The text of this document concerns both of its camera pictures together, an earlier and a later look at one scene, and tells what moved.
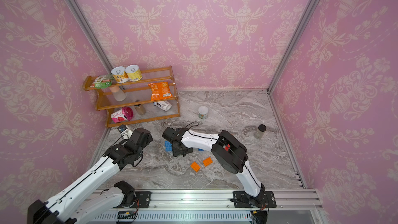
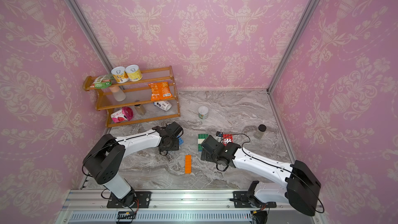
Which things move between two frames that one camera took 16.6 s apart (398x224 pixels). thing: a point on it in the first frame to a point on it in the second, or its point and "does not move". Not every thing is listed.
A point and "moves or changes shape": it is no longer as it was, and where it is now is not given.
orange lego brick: x=207 y=162 moves or changes shape
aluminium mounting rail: x=292 y=207 does not move
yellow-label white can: x=133 y=72 does not move
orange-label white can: x=118 y=73 does not move
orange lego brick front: x=195 y=166 to x=188 y=166
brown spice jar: x=140 y=108 does not move
